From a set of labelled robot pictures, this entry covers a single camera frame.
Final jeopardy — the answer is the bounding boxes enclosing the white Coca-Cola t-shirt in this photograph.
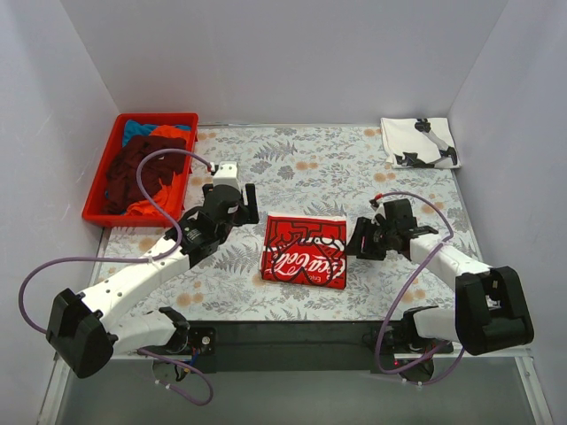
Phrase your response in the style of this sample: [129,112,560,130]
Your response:
[260,212,347,290]

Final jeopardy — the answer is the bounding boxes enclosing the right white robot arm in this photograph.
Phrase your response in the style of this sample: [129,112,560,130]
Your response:
[346,198,534,355]

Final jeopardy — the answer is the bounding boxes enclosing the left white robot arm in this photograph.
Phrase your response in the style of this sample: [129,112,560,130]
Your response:
[46,183,259,378]

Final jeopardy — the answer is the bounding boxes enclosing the orange t-shirt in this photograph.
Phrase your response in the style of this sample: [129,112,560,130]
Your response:
[125,125,191,217]

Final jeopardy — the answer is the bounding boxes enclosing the folded white printed t-shirt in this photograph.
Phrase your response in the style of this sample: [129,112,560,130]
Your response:
[380,118,461,169]

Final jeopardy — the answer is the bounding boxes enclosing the maroon t-shirt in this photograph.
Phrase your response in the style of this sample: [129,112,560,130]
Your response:
[103,135,186,215]

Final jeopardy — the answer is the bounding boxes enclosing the blue t-shirt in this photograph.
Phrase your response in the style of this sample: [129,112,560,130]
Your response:
[122,120,157,146]

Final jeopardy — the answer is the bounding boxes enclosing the red plastic bin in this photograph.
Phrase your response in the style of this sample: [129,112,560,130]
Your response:
[82,112,198,228]

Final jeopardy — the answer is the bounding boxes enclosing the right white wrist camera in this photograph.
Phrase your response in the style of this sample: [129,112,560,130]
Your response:
[369,193,385,225]

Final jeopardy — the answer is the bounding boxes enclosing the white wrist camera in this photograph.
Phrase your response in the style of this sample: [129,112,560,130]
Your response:
[210,161,240,190]
[369,193,385,225]

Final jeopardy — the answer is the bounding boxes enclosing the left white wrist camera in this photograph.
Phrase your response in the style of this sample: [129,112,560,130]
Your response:
[210,161,240,190]

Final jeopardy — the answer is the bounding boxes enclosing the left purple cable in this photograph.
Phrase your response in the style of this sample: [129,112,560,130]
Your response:
[18,148,218,407]

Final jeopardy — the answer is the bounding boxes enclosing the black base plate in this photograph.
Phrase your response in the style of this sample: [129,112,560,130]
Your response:
[185,319,438,384]

